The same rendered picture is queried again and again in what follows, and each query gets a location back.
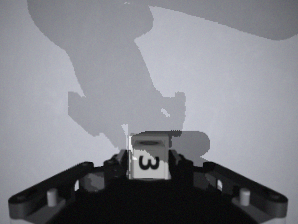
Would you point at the white rectangular tray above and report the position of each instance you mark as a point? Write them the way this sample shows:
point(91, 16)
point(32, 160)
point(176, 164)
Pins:
point(134, 137)

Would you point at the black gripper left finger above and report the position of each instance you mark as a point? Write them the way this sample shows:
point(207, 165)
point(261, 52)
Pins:
point(38, 203)

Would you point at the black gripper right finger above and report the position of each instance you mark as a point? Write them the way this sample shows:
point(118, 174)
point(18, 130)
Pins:
point(263, 204)

